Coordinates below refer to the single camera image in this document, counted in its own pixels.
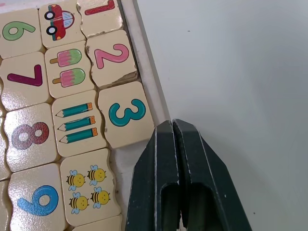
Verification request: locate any green number 6 tile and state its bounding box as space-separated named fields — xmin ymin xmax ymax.
xmin=0 ymin=8 xmax=43 ymax=59

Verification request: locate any dark red number 8 tile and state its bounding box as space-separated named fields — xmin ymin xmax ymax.
xmin=3 ymin=103 xmax=61 ymax=173

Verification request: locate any four bees picture tile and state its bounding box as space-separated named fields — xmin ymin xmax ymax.
xmin=59 ymin=148 xmax=121 ymax=227

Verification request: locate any three pencils picture tile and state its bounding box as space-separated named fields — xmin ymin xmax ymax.
xmin=51 ymin=90 xmax=108 ymax=159

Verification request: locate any blue number 9 tile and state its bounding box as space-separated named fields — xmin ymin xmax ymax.
xmin=7 ymin=163 xmax=70 ymax=231

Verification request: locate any cream wooden puzzle tile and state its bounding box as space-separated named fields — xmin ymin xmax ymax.
xmin=71 ymin=214 xmax=124 ymax=231
xmin=0 ymin=180 xmax=12 ymax=231
xmin=0 ymin=117 xmax=12 ymax=181

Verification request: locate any purple number 7 tile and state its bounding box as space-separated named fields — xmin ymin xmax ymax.
xmin=0 ymin=51 xmax=53 ymax=112

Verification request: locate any teal number 3 tile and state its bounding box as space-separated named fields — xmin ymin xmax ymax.
xmin=97 ymin=81 xmax=155 ymax=149

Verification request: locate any two popsicles picture tile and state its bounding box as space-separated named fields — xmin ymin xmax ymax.
xmin=44 ymin=40 xmax=94 ymax=100

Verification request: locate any red car picture tile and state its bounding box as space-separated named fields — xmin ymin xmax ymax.
xmin=38 ymin=0 xmax=84 ymax=49

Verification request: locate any white wooden puzzle board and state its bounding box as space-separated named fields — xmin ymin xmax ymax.
xmin=0 ymin=0 xmax=173 ymax=231

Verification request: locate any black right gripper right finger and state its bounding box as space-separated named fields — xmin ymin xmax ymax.
xmin=172 ymin=118 xmax=253 ymax=231

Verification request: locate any pink number 2 tile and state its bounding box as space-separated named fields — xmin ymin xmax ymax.
xmin=85 ymin=29 xmax=139 ymax=89

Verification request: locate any red number 1 tile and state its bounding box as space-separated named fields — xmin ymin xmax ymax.
xmin=76 ymin=0 xmax=128 ymax=39

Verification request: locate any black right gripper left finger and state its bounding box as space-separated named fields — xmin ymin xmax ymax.
xmin=125 ymin=120 xmax=181 ymax=231

